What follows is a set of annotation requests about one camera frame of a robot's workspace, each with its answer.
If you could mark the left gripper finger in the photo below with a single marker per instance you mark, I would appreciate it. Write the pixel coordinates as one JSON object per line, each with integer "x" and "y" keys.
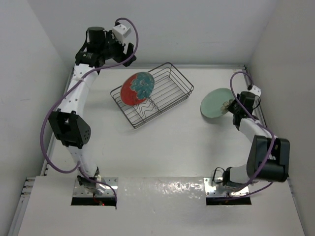
{"x": 130, "y": 61}
{"x": 130, "y": 50}

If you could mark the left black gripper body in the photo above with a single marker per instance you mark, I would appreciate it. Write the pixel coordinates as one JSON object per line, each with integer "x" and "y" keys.
{"x": 113, "y": 50}

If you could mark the light green plate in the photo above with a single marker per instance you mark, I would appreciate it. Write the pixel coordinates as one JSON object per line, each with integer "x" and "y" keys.
{"x": 211, "y": 105}

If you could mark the red and teal plate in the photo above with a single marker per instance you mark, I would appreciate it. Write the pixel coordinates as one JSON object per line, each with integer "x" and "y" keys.
{"x": 137, "y": 88}

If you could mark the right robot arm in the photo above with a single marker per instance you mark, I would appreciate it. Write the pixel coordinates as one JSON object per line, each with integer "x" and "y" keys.
{"x": 268, "y": 159}

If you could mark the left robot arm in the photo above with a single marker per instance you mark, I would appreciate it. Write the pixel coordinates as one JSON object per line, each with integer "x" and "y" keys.
{"x": 67, "y": 120}

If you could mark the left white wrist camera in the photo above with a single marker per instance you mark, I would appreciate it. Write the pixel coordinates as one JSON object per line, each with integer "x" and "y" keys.
{"x": 120, "y": 33}

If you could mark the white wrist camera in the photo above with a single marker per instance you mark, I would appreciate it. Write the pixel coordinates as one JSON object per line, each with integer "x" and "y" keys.
{"x": 120, "y": 33}
{"x": 254, "y": 90}

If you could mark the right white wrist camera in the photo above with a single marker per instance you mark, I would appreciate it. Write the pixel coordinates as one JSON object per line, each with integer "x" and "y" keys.
{"x": 254, "y": 90}

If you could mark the wire dish rack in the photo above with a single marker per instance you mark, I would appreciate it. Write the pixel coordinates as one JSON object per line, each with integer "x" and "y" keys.
{"x": 171, "y": 88}

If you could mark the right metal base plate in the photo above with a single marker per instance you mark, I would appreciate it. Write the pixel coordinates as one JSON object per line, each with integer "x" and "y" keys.
{"x": 215, "y": 189}

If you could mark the metal base plate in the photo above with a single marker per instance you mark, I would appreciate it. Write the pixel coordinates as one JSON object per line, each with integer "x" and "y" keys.
{"x": 215, "y": 189}
{"x": 85, "y": 188}

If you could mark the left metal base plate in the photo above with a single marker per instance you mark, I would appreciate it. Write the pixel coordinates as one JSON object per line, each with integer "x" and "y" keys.
{"x": 85, "y": 188}

